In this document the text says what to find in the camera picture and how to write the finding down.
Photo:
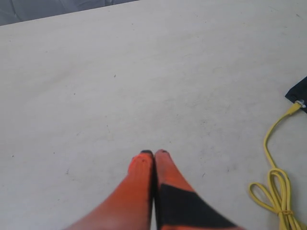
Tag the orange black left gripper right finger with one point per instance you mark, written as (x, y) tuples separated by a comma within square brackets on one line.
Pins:
[(178, 206)]

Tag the small black box device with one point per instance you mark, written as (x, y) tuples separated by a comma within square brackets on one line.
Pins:
[(298, 93)]

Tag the white backdrop curtain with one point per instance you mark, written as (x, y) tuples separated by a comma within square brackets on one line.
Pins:
[(14, 11)]

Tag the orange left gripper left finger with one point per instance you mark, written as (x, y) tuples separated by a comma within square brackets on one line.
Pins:
[(129, 206)]

